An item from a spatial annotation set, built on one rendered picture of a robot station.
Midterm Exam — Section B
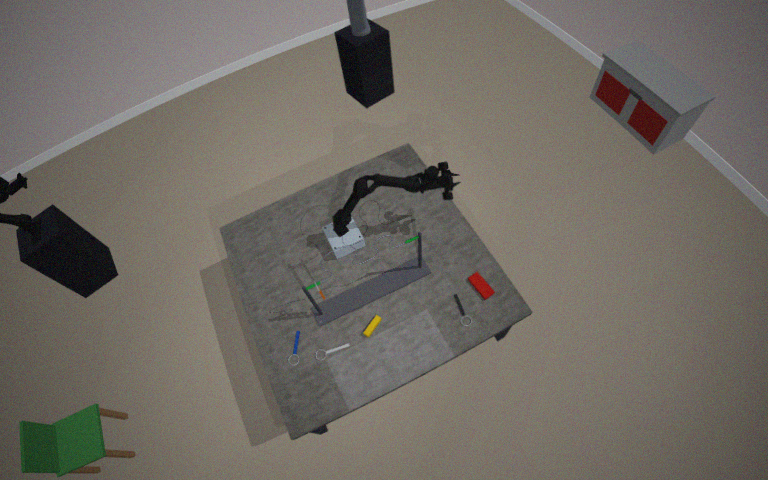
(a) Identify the red rectangular block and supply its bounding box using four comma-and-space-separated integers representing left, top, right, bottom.
468, 272, 495, 300

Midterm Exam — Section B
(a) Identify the yellow rectangular block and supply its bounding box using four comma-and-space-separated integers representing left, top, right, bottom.
363, 315, 382, 338

